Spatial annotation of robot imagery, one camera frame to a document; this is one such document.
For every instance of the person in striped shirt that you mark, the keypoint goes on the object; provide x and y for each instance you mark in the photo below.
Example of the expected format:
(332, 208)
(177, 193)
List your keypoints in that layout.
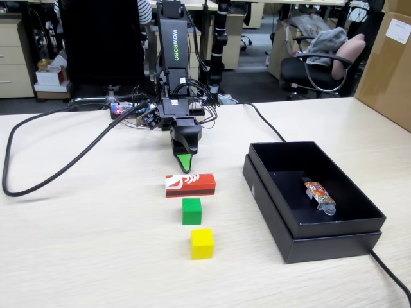
(144, 11)

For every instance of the white carton red side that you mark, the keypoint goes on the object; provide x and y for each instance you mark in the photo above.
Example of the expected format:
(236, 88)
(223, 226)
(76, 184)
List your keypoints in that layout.
(48, 77)

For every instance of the beige office cabinet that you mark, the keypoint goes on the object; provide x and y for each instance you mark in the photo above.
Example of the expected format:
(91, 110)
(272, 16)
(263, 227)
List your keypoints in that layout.
(255, 16)
(232, 48)

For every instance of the grey cloth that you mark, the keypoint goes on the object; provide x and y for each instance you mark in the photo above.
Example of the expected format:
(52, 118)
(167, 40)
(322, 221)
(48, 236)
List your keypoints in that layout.
(327, 41)

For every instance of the flat white tray box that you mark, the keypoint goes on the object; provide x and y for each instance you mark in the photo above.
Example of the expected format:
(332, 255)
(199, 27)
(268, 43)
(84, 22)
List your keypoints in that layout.
(51, 94)

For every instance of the black pole white bands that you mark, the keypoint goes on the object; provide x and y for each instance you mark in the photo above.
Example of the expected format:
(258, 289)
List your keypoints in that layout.
(218, 38)

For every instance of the large cardboard box white label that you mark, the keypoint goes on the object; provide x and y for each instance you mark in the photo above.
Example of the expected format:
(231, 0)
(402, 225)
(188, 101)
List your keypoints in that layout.
(388, 80)

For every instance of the yellow wooden cube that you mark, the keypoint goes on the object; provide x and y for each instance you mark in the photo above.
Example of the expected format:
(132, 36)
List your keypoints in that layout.
(202, 244)

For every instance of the small open cardboard box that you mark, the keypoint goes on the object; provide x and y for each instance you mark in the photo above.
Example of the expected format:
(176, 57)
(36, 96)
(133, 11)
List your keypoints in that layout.
(43, 64)

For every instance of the pink cushion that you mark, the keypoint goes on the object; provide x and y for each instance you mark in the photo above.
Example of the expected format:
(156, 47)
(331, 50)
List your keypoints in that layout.
(350, 51)

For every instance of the red white carton box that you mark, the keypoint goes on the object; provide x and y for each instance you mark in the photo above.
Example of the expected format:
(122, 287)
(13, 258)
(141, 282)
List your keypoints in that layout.
(192, 186)

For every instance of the controller circuit board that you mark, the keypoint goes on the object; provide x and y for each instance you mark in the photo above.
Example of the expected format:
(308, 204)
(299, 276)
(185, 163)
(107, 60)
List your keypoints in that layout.
(118, 109)

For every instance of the black cardboard box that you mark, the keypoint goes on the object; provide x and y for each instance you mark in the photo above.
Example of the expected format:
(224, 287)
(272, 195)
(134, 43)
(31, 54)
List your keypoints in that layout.
(282, 192)

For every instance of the office chair caster base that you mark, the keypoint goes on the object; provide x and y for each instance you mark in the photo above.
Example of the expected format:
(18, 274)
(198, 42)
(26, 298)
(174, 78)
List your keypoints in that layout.
(245, 40)

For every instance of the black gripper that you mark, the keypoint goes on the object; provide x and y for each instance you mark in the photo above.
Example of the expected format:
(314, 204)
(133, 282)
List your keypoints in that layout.
(175, 109)

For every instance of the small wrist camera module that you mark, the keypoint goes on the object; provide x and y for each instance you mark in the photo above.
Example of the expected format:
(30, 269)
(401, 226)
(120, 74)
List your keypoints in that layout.
(149, 119)

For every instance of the colourful flash drive clear cap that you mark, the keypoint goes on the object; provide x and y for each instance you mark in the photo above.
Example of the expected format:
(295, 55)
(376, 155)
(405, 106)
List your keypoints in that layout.
(318, 192)

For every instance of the plain cardboard box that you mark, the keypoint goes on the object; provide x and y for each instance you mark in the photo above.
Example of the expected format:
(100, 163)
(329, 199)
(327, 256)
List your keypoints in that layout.
(398, 4)

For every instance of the black office chair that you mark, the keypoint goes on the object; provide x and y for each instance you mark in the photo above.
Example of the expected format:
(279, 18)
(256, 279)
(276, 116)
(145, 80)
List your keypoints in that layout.
(292, 70)

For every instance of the large black monitor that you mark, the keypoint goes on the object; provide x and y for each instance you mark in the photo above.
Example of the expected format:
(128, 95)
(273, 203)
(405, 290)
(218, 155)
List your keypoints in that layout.
(102, 41)

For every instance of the beige office desk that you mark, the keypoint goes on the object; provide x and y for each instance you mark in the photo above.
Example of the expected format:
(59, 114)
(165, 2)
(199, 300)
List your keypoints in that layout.
(197, 4)

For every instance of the black open box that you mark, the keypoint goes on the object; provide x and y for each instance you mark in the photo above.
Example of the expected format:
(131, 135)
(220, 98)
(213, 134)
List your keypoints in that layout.
(330, 248)

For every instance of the green wooden cube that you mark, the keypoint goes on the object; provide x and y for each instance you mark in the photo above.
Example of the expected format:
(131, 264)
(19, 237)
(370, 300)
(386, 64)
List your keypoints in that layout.
(191, 211)

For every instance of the black WOWROBO robot arm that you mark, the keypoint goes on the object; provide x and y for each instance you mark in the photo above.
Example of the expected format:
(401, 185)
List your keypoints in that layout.
(171, 38)

